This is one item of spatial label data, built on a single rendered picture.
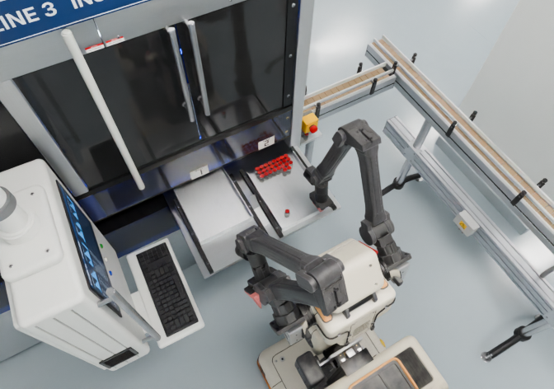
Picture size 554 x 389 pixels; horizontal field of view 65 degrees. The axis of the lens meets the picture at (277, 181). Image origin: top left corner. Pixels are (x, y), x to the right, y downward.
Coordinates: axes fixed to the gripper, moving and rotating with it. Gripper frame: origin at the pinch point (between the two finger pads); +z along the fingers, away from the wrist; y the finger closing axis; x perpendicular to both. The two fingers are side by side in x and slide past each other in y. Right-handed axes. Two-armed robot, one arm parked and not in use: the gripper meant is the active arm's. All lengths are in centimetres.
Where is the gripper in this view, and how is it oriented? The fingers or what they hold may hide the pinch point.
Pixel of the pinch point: (321, 210)
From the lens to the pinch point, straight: 197.1
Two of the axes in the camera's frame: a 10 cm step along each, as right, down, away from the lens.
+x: -8.7, 4.2, -2.7
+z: 0.7, 6.4, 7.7
